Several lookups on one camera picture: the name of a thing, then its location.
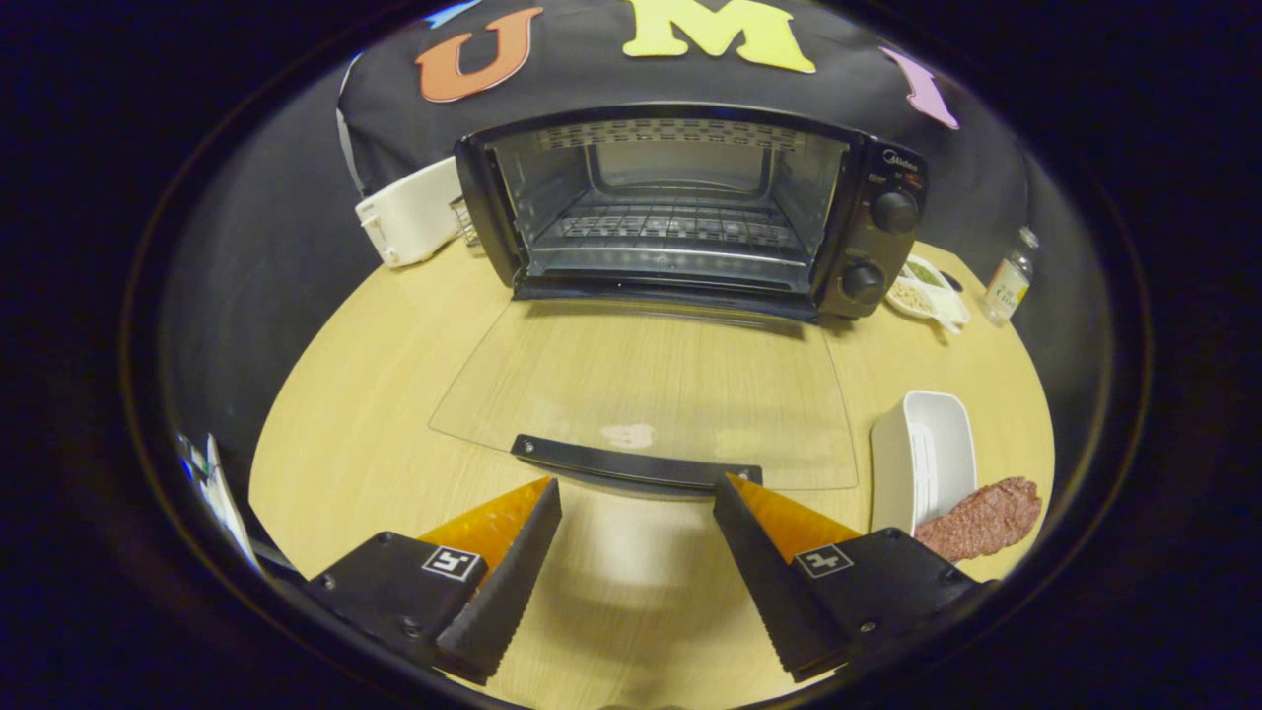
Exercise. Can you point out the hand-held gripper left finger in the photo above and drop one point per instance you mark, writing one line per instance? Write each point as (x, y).
(503, 597)

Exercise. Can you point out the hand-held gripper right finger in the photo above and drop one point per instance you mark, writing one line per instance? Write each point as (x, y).
(774, 592)

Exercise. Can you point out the brown meat slice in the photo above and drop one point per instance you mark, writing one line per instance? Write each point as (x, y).
(986, 518)

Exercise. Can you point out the black toaster oven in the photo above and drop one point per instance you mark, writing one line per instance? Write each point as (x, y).
(877, 251)

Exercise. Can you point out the white toaster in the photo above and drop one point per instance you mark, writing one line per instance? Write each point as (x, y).
(414, 212)

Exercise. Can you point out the white rectangular tray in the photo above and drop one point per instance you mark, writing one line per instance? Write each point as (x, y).
(922, 463)

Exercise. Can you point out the divided white spice dish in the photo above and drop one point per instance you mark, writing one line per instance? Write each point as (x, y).
(927, 296)

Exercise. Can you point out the small black round cap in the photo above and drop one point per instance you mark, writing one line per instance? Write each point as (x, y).
(951, 280)

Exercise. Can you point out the small clear bottle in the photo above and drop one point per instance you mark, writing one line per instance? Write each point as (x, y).
(1008, 286)

